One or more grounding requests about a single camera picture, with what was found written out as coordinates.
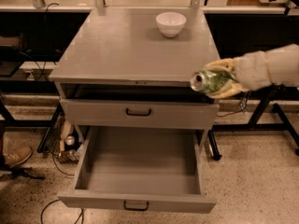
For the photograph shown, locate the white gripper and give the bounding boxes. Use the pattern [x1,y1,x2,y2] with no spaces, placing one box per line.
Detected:
[205,51,272,99]

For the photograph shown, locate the grey drawer cabinet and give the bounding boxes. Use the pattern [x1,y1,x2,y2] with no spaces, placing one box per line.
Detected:
[50,7,219,151]

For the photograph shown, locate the black drawer handle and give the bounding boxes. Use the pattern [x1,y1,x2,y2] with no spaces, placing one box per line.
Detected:
[123,201,150,212]
[125,108,151,117]

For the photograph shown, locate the white ceramic bowl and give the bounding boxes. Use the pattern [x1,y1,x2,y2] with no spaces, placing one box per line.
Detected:
[156,12,187,37]

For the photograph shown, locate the closed grey top drawer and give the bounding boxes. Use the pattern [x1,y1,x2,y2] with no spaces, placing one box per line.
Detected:
[60,99,219,130]

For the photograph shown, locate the crushed green soda can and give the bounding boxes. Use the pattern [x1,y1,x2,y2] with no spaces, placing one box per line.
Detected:
[190,69,235,94]

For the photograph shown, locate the open grey middle drawer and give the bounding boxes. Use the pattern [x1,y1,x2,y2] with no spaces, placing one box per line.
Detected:
[58,127,217,214]

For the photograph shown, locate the black middle drawer handle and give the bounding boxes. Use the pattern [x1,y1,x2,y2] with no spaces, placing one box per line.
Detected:
[123,201,150,212]

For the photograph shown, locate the clutter pile beside cabinet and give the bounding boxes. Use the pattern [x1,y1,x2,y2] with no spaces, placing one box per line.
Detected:
[52,119,82,163]

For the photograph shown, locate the long background workbench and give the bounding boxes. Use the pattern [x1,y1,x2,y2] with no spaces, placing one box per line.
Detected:
[0,0,299,79]

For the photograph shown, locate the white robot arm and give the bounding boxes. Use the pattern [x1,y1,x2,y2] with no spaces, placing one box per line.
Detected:
[205,44,299,99]

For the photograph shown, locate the black top drawer handle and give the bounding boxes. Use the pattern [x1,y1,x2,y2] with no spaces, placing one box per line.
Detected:
[125,108,151,117]

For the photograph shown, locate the black floor cable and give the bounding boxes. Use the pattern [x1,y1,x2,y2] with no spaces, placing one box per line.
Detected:
[39,198,86,224]

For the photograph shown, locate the tan work boot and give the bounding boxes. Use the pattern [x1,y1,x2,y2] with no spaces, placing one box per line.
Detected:
[4,147,33,168]

